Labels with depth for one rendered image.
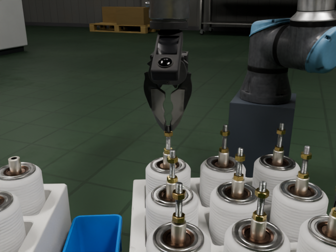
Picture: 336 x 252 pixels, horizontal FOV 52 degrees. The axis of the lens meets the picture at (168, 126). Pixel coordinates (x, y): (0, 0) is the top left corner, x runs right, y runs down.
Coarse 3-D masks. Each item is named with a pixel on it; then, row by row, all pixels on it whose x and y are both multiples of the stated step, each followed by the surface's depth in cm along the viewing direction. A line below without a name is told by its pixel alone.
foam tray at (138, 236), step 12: (144, 180) 81; (192, 180) 81; (132, 192) 77; (144, 192) 76; (132, 204) 72; (144, 204) 72; (132, 216) 68; (144, 216) 68; (204, 216) 68; (132, 228) 64; (144, 228) 64; (204, 228) 64; (132, 240) 61; (144, 240) 61
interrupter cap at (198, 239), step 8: (168, 224) 53; (192, 224) 53; (160, 232) 51; (168, 232) 52; (192, 232) 51; (200, 232) 51; (152, 240) 50; (160, 240) 50; (168, 240) 50; (192, 240) 50; (200, 240) 50; (160, 248) 48; (168, 248) 48; (176, 248) 48; (184, 248) 48; (192, 248) 48; (200, 248) 48
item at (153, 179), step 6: (150, 162) 74; (150, 168) 71; (186, 168) 72; (150, 174) 70; (156, 174) 69; (162, 174) 69; (168, 174) 69; (180, 174) 69; (186, 174) 70; (150, 180) 70; (156, 180) 69; (162, 180) 69; (180, 180) 69; (186, 180) 71; (150, 186) 71; (156, 186) 70; (186, 186) 71
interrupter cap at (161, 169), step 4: (152, 160) 74; (156, 160) 74; (160, 160) 74; (180, 160) 74; (152, 164) 72; (156, 164) 72; (160, 164) 73; (176, 164) 73; (180, 164) 72; (184, 164) 72; (152, 168) 71; (156, 168) 71; (160, 168) 71; (164, 168) 71; (168, 168) 71; (176, 168) 71; (180, 168) 71; (184, 168) 71; (160, 172) 69; (164, 172) 69; (168, 172) 69; (176, 172) 69
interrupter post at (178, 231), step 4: (184, 220) 50; (172, 224) 49; (176, 224) 49; (180, 224) 49; (184, 224) 49; (172, 228) 49; (176, 228) 49; (180, 228) 49; (184, 228) 49; (172, 232) 49; (176, 232) 49; (180, 232) 49; (184, 232) 49; (172, 236) 49; (176, 236) 49; (180, 236) 49; (184, 236) 50; (172, 240) 50; (176, 240) 49; (180, 240) 49; (184, 240) 50
